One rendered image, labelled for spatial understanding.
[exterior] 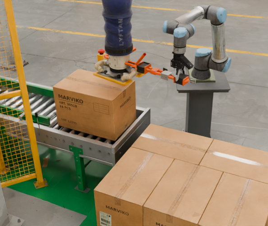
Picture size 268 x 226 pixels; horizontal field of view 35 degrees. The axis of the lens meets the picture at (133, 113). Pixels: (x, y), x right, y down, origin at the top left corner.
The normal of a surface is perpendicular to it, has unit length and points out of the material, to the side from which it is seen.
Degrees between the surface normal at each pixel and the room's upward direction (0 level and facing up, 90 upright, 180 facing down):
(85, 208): 0
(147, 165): 0
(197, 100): 90
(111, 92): 0
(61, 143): 90
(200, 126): 90
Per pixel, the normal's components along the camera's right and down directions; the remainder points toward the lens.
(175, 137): -0.03, -0.86
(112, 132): -0.46, 0.47
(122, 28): 0.36, 0.15
